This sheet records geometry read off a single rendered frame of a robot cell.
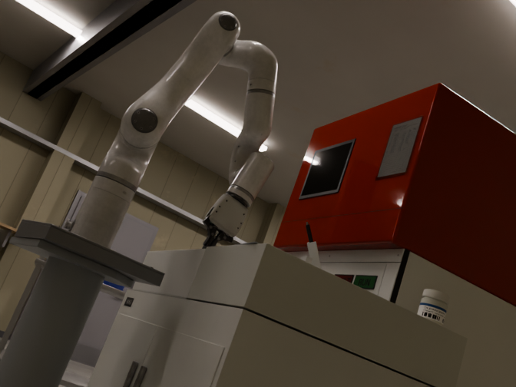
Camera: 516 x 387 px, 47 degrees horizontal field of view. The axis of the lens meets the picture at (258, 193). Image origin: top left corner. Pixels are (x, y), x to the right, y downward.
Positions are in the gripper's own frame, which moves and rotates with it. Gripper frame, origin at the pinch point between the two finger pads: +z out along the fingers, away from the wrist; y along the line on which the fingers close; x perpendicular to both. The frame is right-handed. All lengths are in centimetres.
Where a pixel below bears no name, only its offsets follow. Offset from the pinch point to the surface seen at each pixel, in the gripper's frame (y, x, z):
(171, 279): 1.7, -6.8, 13.5
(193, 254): 3.3, 2.9, 5.9
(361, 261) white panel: -53, -9, -30
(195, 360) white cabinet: -1.8, 31.9, 31.3
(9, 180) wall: 64, -678, -78
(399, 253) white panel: -52, 10, -33
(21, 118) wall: 102, -675, -153
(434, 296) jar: -48, 40, -15
